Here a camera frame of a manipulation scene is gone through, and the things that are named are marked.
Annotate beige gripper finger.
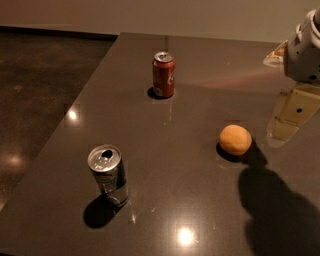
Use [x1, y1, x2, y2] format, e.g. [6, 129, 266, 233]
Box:
[266, 118, 299, 148]

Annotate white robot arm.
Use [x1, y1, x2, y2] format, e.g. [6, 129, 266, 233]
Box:
[263, 8, 320, 148]

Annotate red coke can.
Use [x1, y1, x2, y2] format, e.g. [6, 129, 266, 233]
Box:
[152, 51, 176, 98]

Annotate open silver drink can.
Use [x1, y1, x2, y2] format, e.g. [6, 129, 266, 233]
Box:
[87, 144, 129, 208]

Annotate orange fruit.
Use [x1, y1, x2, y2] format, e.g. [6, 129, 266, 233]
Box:
[219, 125, 252, 156]

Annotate white snack bag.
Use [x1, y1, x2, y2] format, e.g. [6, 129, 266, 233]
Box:
[263, 40, 288, 68]

